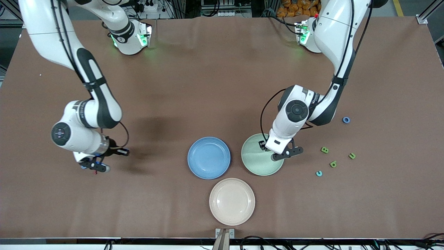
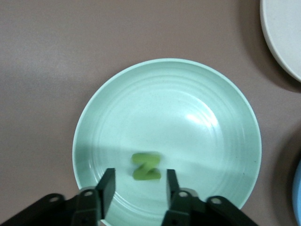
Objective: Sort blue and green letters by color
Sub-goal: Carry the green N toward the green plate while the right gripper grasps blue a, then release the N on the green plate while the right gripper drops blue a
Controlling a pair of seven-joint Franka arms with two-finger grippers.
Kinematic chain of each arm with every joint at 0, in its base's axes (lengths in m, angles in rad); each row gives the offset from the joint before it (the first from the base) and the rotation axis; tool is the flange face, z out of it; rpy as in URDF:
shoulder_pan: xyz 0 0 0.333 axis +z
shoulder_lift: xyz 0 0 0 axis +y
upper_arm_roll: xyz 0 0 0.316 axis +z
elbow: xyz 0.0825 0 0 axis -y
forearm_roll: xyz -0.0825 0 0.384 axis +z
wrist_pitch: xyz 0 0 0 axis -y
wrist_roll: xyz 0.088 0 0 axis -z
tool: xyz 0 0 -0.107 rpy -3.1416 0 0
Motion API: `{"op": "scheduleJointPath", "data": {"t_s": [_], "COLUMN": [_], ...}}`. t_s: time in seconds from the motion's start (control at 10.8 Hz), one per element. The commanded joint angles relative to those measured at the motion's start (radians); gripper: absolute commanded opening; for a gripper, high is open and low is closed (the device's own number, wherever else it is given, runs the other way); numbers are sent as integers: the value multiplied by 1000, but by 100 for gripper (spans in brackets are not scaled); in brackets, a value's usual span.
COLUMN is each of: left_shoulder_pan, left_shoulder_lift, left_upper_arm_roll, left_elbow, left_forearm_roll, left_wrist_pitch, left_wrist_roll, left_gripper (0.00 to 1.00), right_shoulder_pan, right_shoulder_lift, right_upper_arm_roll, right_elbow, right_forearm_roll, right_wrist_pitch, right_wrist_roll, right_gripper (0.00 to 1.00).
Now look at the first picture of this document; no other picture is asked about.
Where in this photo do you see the green plate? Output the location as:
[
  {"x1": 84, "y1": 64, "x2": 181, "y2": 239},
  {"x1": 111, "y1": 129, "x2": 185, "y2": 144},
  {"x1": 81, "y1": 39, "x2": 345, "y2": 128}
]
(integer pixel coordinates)
[{"x1": 241, "y1": 133, "x2": 285, "y2": 176}]

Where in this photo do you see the blue plate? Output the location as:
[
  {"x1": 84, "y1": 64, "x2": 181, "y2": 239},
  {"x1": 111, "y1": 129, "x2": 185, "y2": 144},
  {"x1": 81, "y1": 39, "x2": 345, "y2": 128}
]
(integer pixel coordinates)
[{"x1": 187, "y1": 136, "x2": 231, "y2": 180}]

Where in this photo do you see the cream plate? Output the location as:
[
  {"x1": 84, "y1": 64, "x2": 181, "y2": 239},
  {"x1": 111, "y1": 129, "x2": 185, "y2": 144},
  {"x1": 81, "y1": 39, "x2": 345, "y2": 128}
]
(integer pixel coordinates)
[{"x1": 209, "y1": 178, "x2": 256, "y2": 226}]

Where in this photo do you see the brown table cover sheet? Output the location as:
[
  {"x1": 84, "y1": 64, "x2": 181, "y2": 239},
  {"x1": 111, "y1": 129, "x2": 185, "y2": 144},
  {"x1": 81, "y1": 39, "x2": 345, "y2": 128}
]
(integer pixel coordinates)
[{"x1": 0, "y1": 16, "x2": 444, "y2": 240}]

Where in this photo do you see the orange objects pile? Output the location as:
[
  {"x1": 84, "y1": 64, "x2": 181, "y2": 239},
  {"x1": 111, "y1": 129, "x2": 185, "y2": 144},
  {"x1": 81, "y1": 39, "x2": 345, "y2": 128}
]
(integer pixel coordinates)
[{"x1": 276, "y1": 0, "x2": 320, "y2": 18}]

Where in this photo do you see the white power strip with plugs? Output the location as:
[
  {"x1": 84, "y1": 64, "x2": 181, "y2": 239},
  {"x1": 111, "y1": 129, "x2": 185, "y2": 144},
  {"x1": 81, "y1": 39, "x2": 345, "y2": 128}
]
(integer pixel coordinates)
[{"x1": 134, "y1": 2, "x2": 158, "y2": 13}]

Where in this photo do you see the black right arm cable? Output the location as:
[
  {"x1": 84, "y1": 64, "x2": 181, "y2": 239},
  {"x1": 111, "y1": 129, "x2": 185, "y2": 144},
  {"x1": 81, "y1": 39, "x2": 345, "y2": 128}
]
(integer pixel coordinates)
[{"x1": 50, "y1": 0, "x2": 129, "y2": 150}]

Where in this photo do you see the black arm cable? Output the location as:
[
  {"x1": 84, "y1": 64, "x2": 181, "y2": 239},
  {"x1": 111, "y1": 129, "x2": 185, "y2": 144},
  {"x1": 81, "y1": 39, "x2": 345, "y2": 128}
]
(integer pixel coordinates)
[
  {"x1": 50, "y1": 0, "x2": 129, "y2": 150},
  {"x1": 260, "y1": 0, "x2": 373, "y2": 143}
]

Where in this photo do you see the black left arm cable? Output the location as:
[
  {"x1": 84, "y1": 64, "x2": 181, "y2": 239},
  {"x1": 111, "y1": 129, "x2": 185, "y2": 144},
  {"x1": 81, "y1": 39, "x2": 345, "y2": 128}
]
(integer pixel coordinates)
[{"x1": 260, "y1": 0, "x2": 373, "y2": 143}]

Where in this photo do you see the black looped cable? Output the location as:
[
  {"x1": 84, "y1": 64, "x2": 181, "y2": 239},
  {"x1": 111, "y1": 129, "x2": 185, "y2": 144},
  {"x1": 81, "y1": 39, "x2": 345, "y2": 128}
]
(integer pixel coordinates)
[{"x1": 240, "y1": 236, "x2": 278, "y2": 250}]

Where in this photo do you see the metal camera pole bracket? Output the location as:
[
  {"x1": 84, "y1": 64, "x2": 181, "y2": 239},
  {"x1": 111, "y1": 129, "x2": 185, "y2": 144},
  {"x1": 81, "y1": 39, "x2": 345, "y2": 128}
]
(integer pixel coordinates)
[{"x1": 215, "y1": 228, "x2": 235, "y2": 250}]

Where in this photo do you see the aluminium frame corner profile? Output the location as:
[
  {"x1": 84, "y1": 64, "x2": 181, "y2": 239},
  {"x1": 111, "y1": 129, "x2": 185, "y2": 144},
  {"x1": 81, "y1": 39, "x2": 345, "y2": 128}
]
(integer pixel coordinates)
[{"x1": 416, "y1": 0, "x2": 444, "y2": 25}]

